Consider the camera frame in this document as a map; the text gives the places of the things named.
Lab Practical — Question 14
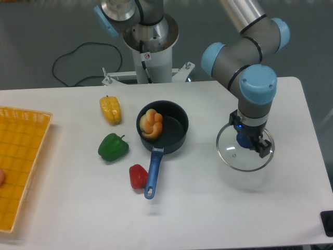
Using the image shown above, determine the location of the dark blue saucepan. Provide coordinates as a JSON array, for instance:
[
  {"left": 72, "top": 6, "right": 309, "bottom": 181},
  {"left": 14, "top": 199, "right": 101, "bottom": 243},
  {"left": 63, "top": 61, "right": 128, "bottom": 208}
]
[{"left": 136, "top": 100, "right": 189, "bottom": 199}]

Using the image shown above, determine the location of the green bell pepper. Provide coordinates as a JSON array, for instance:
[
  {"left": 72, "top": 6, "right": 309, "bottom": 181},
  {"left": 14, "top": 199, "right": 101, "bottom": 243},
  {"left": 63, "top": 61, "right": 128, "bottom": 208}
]
[{"left": 98, "top": 133, "right": 129, "bottom": 162}]

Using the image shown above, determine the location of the glass pot lid blue knob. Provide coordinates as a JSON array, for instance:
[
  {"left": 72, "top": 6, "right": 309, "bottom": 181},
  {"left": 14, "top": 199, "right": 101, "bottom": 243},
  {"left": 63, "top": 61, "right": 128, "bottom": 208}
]
[{"left": 216, "top": 124, "right": 275, "bottom": 172}]

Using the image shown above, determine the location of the yellow bell pepper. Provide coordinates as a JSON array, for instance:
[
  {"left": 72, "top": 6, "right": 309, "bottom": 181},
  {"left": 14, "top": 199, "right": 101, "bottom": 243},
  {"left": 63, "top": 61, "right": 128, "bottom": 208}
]
[{"left": 99, "top": 95, "right": 122, "bottom": 126}]

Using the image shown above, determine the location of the braided bread roll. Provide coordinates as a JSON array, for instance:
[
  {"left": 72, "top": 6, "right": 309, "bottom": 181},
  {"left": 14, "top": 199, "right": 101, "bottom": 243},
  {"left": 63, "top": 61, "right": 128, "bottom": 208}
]
[{"left": 139, "top": 109, "right": 163, "bottom": 141}]

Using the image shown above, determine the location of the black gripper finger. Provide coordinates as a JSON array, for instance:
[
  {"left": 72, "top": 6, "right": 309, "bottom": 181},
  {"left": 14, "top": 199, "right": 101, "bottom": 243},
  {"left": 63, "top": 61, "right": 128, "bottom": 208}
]
[{"left": 251, "top": 136, "right": 271, "bottom": 158}]

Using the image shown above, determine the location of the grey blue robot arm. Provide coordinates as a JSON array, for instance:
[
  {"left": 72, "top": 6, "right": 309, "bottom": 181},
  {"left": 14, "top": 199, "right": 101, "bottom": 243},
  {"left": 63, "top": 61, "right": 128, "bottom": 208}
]
[{"left": 94, "top": 1, "right": 290, "bottom": 157}]

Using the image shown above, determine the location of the black floor cable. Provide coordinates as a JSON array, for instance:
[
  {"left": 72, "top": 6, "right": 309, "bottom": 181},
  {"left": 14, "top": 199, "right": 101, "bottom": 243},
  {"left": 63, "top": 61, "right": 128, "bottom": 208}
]
[{"left": 52, "top": 42, "right": 123, "bottom": 88}]

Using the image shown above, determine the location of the metal pedestal base frame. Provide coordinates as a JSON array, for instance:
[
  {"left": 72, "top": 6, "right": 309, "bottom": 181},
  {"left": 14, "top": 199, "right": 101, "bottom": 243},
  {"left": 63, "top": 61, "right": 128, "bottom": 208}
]
[{"left": 101, "top": 61, "right": 196, "bottom": 86}]

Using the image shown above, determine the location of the black object at table edge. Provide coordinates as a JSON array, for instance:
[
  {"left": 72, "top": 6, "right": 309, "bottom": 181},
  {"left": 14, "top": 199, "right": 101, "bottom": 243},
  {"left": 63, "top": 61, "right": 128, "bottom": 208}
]
[{"left": 320, "top": 210, "right": 333, "bottom": 237}]

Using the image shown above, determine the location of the yellow woven basket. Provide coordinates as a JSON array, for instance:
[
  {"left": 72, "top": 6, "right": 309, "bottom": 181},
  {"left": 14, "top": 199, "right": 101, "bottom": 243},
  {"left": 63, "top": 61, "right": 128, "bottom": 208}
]
[{"left": 1, "top": 106, "right": 53, "bottom": 233}]

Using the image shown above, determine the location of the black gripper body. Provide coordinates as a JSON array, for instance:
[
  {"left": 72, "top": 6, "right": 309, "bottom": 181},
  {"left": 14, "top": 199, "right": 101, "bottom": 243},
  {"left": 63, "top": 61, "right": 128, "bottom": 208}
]
[{"left": 229, "top": 110, "right": 266, "bottom": 146}]

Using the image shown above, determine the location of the red bell pepper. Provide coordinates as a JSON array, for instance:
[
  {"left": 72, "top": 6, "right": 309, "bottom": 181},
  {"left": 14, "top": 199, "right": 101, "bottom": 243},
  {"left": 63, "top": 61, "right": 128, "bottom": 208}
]
[{"left": 129, "top": 164, "right": 148, "bottom": 190}]

